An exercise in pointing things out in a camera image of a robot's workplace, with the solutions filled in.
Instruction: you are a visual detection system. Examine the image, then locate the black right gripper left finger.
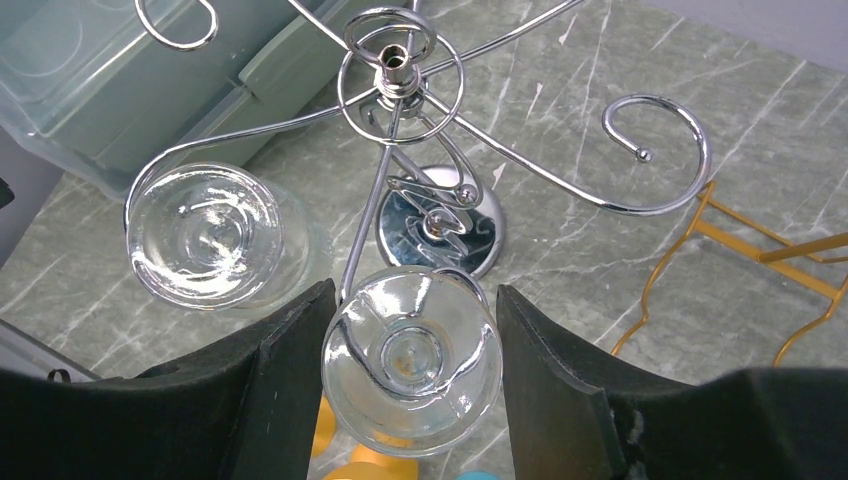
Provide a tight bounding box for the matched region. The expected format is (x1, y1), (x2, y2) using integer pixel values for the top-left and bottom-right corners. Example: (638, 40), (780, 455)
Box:
(1, 280), (336, 479)

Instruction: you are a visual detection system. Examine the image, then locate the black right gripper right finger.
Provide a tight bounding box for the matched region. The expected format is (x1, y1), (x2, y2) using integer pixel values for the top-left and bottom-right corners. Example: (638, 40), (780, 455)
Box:
(496, 285), (847, 479)

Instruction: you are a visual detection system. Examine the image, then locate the blue plastic wine glass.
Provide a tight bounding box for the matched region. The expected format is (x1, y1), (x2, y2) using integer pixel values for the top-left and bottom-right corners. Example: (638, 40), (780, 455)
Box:
(456, 470), (499, 480)

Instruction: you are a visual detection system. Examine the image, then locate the orange plastic wine glass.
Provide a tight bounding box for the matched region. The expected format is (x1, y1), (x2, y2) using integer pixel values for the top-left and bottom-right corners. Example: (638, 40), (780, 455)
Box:
(310, 396), (337, 459)
(323, 445), (419, 480)

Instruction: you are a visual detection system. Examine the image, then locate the clear ribbed glass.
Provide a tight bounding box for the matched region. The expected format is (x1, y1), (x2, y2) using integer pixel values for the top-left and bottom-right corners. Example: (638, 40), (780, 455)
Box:
(321, 266), (503, 458)
(126, 162), (332, 318)

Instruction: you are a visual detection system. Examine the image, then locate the translucent green storage box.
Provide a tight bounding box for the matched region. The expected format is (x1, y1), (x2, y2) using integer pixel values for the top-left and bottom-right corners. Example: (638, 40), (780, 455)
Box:
(1, 1), (342, 199)

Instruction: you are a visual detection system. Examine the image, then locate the gold wire glass rack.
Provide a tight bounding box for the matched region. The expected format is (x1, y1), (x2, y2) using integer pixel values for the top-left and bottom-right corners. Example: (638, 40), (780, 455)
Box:
(611, 180), (847, 367)

